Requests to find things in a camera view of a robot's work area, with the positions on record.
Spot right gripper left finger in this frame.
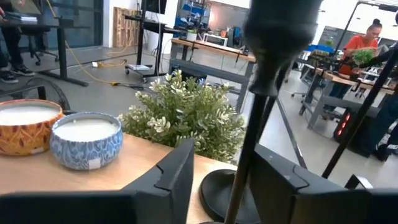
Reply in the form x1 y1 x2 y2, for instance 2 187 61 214
122 139 196 224

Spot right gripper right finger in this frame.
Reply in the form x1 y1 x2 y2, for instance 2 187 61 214
249 144 345 224

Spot tall black candlestick holder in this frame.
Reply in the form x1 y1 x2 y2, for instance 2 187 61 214
257 62 292 142

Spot light blue patterned candle tin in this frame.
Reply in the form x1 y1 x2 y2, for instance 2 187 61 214
49 111 124 171

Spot short black candlestick holder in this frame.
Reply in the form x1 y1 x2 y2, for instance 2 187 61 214
223 0 325 224

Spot orange patterned candle tin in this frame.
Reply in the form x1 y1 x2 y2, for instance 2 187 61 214
0 98 65 157

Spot green potted plant black pot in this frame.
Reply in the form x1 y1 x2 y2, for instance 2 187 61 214
117 68 247 164

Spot black computer red lights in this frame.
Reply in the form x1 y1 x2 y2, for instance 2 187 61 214
333 107 374 156

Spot person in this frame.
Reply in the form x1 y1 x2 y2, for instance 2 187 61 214
323 17 384 121
371 11 398 162
0 0 35 84

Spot blue bin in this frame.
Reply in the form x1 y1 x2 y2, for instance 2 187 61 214
307 43 335 54

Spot black monitor stand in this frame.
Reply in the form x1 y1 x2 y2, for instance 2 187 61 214
124 0 182 79

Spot small plant white pot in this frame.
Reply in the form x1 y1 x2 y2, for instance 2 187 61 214
185 27 199 42

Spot small green plant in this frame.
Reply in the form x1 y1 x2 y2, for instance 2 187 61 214
353 48 376 66

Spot wooden pallet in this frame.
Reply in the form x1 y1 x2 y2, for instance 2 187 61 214
112 6 141 49

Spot black desk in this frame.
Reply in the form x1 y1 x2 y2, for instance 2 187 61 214
0 17 91 88

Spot blue storage bin rack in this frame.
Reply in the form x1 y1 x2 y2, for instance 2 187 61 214
174 0 210 30

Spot black monitor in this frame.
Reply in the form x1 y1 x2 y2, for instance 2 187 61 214
141 0 168 15

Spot black office chair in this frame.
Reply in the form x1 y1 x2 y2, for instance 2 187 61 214
21 26 60 67

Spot stack of papers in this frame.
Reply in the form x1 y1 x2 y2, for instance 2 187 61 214
5 11 39 24

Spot wooden shelf black metal frame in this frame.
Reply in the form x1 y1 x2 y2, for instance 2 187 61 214
0 51 398 224

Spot wooden workbench grey frame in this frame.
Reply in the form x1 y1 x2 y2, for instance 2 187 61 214
170 37 257 113
298 67 398 131

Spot yellow extension cable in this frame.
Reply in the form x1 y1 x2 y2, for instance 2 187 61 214
45 0 128 86

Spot black station frame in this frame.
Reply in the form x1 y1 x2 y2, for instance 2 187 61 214
331 0 398 58

